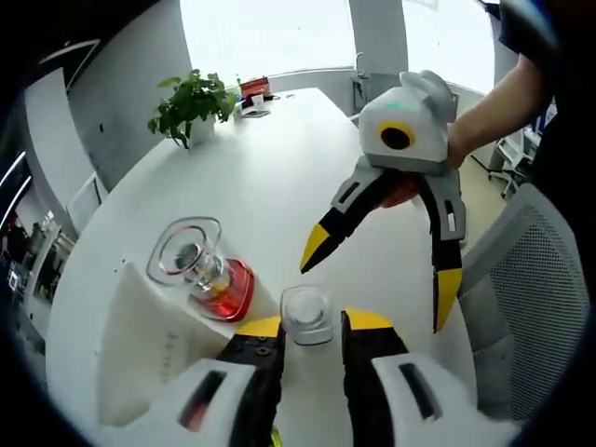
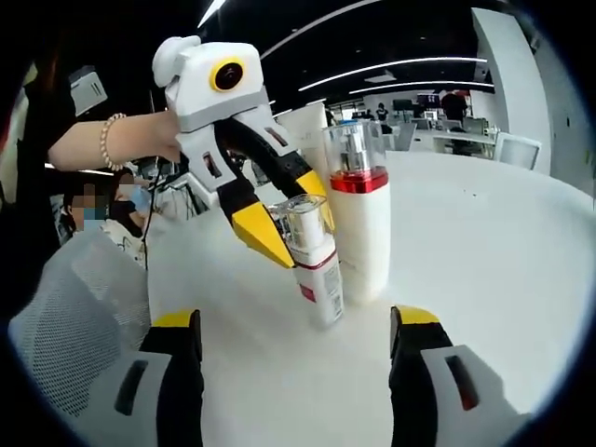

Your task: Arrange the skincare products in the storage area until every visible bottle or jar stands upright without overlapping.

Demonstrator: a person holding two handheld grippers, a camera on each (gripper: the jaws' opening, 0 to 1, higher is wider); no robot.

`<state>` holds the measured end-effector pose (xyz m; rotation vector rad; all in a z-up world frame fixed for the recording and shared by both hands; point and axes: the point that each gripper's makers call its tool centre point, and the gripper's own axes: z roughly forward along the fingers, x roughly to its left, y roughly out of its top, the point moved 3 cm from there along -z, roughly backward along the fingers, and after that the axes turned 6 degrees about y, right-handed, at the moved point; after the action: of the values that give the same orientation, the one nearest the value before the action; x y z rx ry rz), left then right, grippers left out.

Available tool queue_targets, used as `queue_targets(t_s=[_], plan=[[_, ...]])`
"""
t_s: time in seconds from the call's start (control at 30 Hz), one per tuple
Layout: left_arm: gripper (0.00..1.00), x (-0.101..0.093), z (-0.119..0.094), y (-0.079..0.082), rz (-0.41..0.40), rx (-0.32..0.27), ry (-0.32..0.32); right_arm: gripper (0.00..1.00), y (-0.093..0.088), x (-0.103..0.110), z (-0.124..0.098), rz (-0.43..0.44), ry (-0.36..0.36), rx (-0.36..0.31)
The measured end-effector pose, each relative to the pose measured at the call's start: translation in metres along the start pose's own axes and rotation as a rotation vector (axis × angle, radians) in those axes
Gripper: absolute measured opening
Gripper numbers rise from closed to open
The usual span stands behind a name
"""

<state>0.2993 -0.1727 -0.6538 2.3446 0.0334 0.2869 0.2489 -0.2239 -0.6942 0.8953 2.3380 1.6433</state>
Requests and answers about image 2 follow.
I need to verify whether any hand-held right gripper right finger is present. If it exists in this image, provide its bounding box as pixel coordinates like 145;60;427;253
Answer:
388;305;522;447

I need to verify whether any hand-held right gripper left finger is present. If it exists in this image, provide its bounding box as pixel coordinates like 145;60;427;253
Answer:
114;307;206;447

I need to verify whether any white skincare tube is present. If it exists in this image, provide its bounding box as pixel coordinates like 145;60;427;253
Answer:
278;102;332;202

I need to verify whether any white red-collared skincare bottle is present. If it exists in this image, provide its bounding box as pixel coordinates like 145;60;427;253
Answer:
322;119;391;304

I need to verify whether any small white skincare bottle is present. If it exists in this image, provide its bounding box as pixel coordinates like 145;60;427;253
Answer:
278;194;346;331

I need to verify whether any person's left hand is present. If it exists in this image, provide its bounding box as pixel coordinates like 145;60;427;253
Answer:
124;110;185;163

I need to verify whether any white mesh office chair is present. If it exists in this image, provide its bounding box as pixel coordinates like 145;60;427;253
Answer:
8;230;157;420

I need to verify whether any white slotted device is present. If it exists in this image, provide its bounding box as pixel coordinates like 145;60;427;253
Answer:
68;66;109;116

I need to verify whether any ceiling light strip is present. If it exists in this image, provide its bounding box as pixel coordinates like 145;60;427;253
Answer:
348;81;494;94
297;56;490;92

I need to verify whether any white trestle office desk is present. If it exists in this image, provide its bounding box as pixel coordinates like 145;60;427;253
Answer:
413;128;497;157

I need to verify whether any white-backed office chair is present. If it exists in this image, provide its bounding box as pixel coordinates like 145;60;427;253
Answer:
493;131;544;171

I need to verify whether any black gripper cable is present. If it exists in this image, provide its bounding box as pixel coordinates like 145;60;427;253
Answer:
139;157;164;274

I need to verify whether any beaded bracelet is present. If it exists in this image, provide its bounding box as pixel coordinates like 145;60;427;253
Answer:
100;113;128;171

